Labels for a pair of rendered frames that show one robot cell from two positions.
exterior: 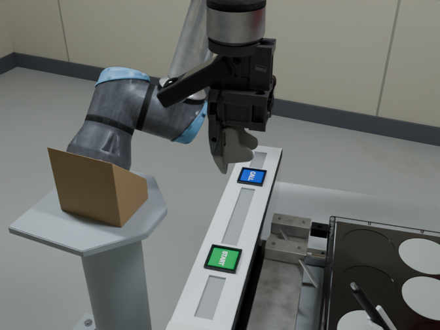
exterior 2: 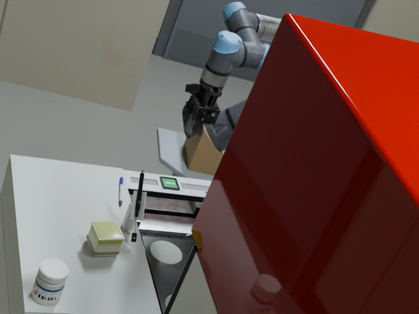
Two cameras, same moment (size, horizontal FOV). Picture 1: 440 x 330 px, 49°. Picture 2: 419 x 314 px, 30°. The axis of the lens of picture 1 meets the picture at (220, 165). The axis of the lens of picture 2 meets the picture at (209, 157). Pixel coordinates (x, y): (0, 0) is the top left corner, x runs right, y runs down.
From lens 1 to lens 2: 192 cm
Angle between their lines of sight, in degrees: 41
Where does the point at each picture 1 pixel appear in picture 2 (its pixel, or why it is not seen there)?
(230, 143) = (189, 121)
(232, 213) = (206, 186)
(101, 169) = not seen: hidden behind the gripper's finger
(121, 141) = (224, 130)
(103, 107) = (234, 108)
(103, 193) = (194, 144)
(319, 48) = not seen: outside the picture
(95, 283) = not seen: hidden behind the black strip
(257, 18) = (212, 76)
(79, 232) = (173, 154)
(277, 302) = (168, 223)
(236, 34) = (203, 76)
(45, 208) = (180, 137)
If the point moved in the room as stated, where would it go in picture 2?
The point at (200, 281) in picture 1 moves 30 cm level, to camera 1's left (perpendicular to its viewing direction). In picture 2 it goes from (151, 177) to (114, 122)
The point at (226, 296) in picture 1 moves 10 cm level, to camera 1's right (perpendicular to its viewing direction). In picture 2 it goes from (147, 185) to (160, 207)
